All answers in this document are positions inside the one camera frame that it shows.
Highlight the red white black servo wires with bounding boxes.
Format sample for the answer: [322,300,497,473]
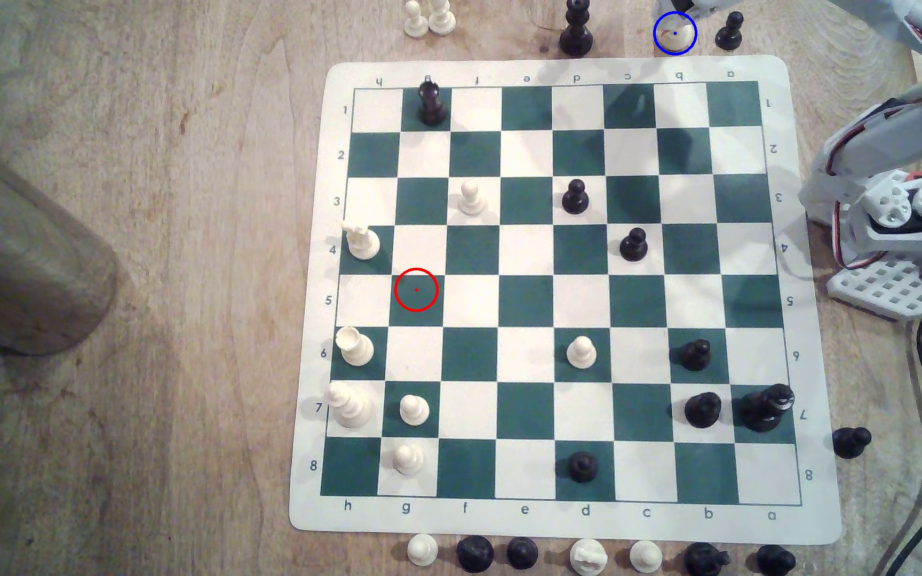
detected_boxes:
[825,144,882,271]

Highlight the green white chess mat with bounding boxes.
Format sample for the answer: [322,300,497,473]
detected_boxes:
[289,54,845,547]

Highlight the black bishop chess piece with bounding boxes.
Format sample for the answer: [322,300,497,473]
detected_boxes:
[559,0,595,57]

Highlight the brushed metal cylinder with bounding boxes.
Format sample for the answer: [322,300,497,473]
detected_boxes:
[0,120,120,358]

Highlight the white king chess piece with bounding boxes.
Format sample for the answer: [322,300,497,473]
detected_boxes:
[325,381,374,429]

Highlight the white knight chess piece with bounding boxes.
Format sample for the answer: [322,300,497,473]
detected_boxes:
[570,538,609,576]

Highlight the black rook chess piece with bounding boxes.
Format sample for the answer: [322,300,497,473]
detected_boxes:
[456,536,496,573]
[756,544,797,576]

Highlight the white perforated base plate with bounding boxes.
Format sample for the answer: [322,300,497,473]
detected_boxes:
[826,254,922,322]

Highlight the black queen chess piece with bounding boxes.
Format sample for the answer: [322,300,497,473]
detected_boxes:
[737,383,796,434]

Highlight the white rook chess piece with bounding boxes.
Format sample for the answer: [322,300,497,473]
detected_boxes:
[343,221,382,261]

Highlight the black king chess piece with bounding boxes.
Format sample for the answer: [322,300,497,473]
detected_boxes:
[417,74,448,126]

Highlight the black knight chess piece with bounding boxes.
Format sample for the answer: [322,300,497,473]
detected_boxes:
[683,542,731,576]

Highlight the black pawn on b7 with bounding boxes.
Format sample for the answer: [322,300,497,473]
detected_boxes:
[683,391,723,429]

